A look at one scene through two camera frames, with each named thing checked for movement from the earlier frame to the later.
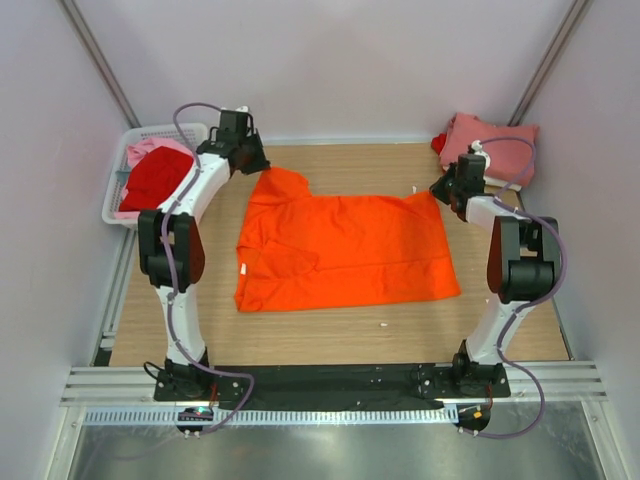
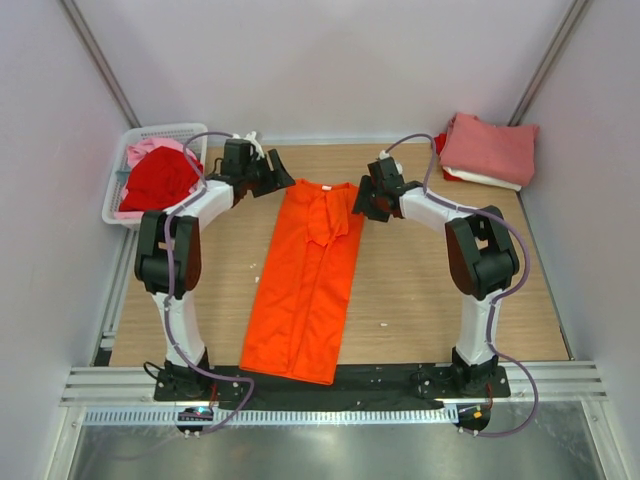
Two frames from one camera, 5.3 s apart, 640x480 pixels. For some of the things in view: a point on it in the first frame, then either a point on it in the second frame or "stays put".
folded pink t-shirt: x=510 y=149 stays put
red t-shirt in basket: x=153 y=178 stays put
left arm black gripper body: x=254 y=158 to x=258 y=175
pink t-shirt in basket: x=137 y=152 stays put
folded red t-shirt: x=438 y=141 stays put
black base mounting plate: x=331 y=386 stays put
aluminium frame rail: x=136 y=385 stays put
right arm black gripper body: x=446 y=185 to x=375 y=210
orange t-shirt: x=298 y=250 to x=298 y=318
